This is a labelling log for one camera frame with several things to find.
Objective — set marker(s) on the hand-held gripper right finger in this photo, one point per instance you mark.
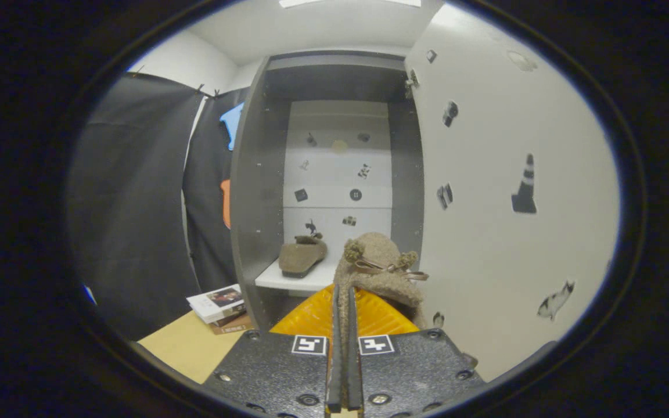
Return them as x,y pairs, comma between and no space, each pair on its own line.
354,371

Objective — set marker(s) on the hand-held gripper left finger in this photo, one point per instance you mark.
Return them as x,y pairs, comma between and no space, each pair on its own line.
334,371

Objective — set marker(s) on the brown suede shoe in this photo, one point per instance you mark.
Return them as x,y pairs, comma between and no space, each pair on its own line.
302,258

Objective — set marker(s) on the brown fuzzy pompom shoe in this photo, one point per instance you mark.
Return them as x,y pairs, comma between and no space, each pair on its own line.
378,255

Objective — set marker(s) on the grey shoe cabinet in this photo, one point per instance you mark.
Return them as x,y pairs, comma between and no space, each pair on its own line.
259,203

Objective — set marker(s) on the brown book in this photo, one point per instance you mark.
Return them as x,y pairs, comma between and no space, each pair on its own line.
233,327

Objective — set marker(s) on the blue white object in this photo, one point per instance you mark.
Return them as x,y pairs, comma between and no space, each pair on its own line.
89,295

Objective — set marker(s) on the black backdrop cloth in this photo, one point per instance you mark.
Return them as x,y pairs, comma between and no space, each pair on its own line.
137,203

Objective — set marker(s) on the long ceiling light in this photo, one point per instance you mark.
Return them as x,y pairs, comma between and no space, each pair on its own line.
349,3

